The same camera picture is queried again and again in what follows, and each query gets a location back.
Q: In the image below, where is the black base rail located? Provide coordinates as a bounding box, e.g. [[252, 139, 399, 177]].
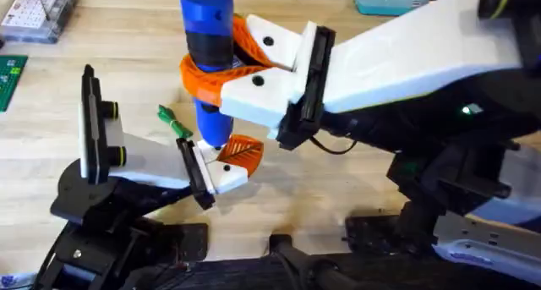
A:
[[122, 233, 541, 290]]

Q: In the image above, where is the clear plastic parts box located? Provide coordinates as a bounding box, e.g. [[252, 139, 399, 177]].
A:
[[0, 0, 78, 45]]

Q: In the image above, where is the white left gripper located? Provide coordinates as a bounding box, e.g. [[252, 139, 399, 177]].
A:
[[101, 99, 265, 211]]

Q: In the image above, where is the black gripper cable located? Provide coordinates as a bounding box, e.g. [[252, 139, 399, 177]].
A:
[[309, 135, 358, 156]]

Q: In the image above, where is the blue electric screwdriver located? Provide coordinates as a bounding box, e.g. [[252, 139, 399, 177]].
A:
[[178, 0, 236, 150]]

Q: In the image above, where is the black upright wrist plate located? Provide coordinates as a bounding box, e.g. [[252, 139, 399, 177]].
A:
[[79, 63, 106, 186]]

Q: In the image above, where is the teal box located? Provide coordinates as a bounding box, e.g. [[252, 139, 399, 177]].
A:
[[353, 0, 436, 17]]

